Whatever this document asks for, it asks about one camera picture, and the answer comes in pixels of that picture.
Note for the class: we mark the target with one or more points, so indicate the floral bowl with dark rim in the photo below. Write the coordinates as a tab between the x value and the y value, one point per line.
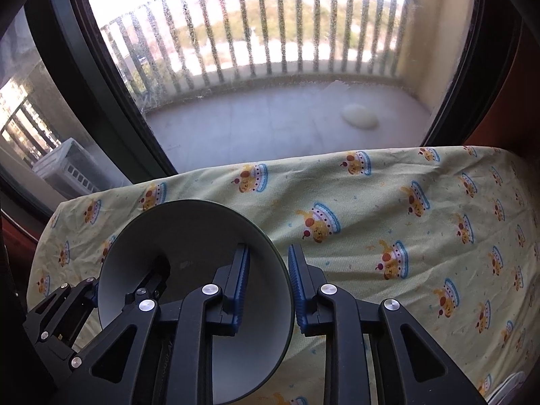
190	240

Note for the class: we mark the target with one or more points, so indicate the white outdoor air conditioner unit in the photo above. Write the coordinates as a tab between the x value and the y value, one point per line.
63	164

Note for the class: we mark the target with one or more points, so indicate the yellow printed tablecloth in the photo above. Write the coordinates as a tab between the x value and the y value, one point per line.
379	202

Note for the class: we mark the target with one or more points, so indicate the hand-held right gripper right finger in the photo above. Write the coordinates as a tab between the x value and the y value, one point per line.
295	291

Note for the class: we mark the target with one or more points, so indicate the beaded rim yellow flower plate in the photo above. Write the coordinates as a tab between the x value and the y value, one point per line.
512	388

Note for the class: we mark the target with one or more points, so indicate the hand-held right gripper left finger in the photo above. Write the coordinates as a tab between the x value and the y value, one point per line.
240	291

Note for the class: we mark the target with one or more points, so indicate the black window frame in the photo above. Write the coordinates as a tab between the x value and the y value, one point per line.
105	71

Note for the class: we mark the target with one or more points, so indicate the balcony railing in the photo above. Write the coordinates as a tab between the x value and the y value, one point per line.
279	21

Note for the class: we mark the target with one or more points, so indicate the white lump on balcony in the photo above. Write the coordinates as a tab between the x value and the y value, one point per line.
358	116

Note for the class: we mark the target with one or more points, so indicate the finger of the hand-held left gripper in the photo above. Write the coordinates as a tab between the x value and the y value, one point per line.
55	303
152	278

